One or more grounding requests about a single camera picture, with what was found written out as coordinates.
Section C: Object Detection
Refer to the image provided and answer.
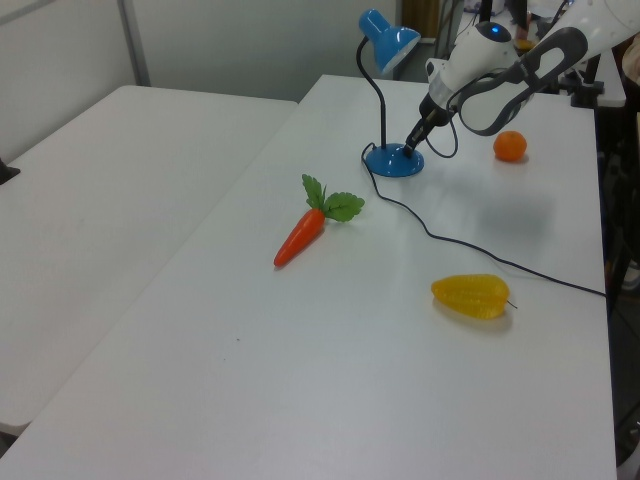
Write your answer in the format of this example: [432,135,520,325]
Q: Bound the black lamp power cable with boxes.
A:
[360,141,608,298]

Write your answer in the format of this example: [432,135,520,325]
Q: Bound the orange toy carrot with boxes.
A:
[273,173,366,268]

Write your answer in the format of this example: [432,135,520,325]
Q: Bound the orange mandarin fruit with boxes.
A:
[493,130,528,162]

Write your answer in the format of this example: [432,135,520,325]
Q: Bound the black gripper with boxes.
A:
[401,90,455,159]

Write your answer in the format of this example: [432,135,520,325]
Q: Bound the black equipment box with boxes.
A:
[542,74,574,95]

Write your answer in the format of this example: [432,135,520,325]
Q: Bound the blue desk lamp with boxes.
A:
[355,8,425,179]

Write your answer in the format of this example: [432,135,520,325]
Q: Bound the black clamp stand pole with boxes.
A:
[570,52,607,109]

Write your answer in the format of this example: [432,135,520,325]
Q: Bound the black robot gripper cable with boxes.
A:
[424,102,459,160]

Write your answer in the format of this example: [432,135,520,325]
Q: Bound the black bracket at table edge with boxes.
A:
[0,156,22,187]

